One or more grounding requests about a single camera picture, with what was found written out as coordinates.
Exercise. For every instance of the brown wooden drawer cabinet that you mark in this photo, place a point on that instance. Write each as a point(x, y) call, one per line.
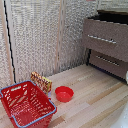
point(124, 68)

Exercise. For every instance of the colourful patterned box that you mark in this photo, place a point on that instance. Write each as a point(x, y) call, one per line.
point(41, 82)

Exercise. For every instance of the red basket blue rim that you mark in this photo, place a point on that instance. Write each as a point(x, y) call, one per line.
point(26, 105)

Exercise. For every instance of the beige woven screen panel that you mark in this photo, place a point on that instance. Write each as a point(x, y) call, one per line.
point(33, 36)

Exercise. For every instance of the red bowl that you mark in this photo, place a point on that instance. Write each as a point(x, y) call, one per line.
point(64, 94)

